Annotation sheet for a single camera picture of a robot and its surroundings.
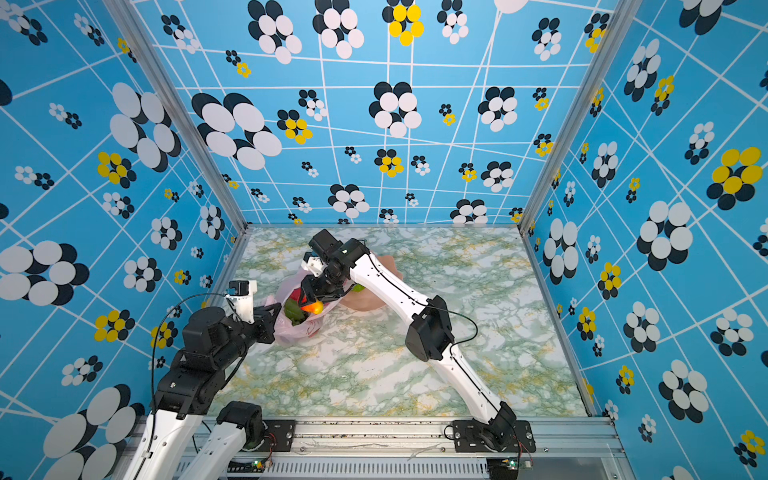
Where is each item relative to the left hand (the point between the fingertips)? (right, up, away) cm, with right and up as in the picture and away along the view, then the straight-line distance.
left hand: (281, 304), depth 71 cm
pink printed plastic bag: (+2, -6, -2) cm, 7 cm away
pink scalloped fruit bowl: (+18, -3, +25) cm, 31 cm away
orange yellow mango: (+7, -2, +8) cm, 10 cm away
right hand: (+4, -1, +12) cm, 12 cm away
